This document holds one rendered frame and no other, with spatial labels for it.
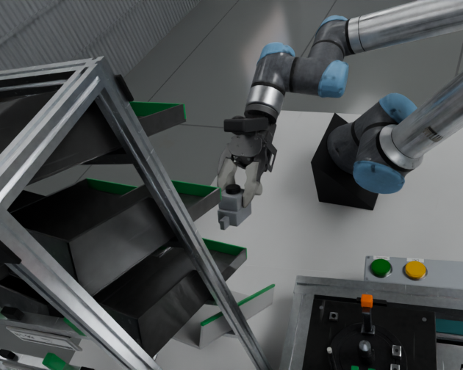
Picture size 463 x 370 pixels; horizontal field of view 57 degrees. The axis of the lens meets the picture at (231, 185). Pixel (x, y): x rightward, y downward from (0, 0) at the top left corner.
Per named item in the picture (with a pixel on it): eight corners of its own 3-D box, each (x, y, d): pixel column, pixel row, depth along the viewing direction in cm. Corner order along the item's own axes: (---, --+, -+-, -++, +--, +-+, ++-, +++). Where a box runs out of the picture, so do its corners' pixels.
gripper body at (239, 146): (272, 175, 89) (285, 124, 92) (257, 160, 82) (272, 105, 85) (239, 171, 93) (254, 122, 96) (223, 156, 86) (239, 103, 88)
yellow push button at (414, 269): (405, 264, 94) (405, 259, 92) (425, 266, 92) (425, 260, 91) (405, 280, 91) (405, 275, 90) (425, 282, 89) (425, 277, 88)
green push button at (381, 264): (372, 262, 96) (371, 257, 95) (390, 263, 95) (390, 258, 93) (371, 277, 94) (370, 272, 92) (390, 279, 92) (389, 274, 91)
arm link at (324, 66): (353, 43, 88) (301, 38, 91) (343, 77, 82) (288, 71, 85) (350, 73, 94) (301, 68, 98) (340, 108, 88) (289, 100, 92)
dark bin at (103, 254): (157, 190, 73) (151, 149, 70) (222, 201, 67) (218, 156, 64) (9, 274, 51) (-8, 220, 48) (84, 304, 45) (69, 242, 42)
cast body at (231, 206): (233, 210, 89) (231, 179, 86) (252, 213, 87) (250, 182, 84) (212, 227, 82) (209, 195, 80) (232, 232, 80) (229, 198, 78)
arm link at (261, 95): (277, 85, 86) (242, 84, 90) (271, 105, 85) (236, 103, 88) (288, 103, 92) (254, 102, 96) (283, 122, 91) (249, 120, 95)
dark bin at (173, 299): (189, 244, 84) (185, 211, 81) (248, 259, 77) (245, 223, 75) (78, 334, 62) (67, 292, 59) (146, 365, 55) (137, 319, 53)
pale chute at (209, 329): (221, 288, 98) (223, 270, 98) (273, 304, 92) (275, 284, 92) (138, 326, 74) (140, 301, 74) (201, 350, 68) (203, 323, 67)
